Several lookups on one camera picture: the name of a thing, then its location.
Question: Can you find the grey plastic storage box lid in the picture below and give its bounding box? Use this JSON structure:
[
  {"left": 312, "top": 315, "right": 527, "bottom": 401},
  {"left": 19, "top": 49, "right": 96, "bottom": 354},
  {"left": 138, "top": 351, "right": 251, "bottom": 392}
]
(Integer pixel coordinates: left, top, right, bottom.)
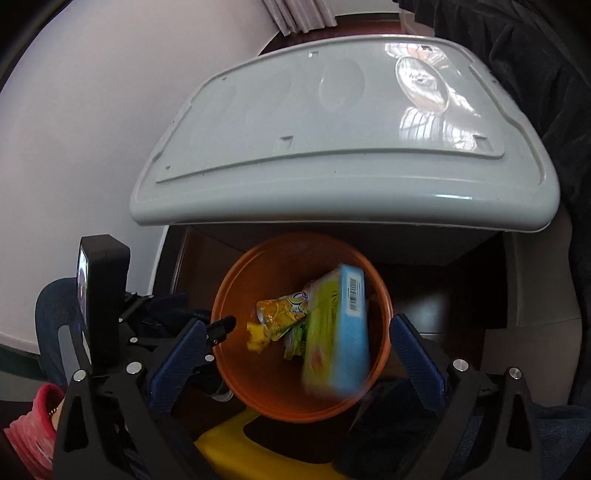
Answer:
[{"left": 130, "top": 35, "right": 560, "bottom": 232}]

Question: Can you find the orange juice pouch wrapper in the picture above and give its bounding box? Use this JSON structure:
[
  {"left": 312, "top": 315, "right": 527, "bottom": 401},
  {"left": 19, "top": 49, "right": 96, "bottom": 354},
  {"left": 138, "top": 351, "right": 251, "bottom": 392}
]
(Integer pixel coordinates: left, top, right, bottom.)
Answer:
[{"left": 256, "top": 290, "right": 308, "bottom": 341}]

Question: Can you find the green medicine box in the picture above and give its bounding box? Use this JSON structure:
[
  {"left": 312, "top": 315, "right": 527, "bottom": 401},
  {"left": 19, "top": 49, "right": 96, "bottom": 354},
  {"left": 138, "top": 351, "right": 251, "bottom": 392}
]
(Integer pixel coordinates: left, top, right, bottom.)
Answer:
[{"left": 303, "top": 265, "right": 369, "bottom": 399}]

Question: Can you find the yellow stool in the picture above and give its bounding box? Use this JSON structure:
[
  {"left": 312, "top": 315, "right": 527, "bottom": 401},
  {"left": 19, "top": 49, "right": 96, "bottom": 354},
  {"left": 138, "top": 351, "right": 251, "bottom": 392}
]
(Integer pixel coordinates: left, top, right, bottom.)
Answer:
[{"left": 194, "top": 410, "right": 346, "bottom": 480}]

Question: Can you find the left pink curtain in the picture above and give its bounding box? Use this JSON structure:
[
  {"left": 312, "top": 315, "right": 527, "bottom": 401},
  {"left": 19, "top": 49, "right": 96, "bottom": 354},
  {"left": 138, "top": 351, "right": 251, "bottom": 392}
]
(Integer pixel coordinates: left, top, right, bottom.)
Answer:
[{"left": 263, "top": 0, "right": 338, "bottom": 36}]

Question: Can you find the green snack wrapper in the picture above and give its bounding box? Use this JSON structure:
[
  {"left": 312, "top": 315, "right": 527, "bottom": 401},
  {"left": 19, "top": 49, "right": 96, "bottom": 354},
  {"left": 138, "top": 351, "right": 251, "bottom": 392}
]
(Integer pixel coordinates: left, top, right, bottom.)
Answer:
[{"left": 283, "top": 321, "right": 308, "bottom": 360}]

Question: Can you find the orange trash bin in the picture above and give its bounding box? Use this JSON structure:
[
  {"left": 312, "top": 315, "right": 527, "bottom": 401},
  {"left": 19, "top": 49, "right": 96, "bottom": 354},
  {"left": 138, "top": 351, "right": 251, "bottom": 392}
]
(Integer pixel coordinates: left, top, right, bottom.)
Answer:
[{"left": 212, "top": 233, "right": 394, "bottom": 423}]

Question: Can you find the yellow plastic clip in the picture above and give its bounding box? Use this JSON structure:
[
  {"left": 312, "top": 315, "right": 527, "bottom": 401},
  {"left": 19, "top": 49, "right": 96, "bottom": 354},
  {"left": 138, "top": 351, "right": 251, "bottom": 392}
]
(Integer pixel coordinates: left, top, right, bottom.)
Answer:
[{"left": 246, "top": 323, "right": 270, "bottom": 354}]

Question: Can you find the bed with black white blanket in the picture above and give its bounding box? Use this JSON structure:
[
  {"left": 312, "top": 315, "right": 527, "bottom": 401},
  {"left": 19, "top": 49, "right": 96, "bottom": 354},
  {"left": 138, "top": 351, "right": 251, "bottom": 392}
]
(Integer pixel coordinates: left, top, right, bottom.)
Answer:
[{"left": 399, "top": 1, "right": 590, "bottom": 406}]

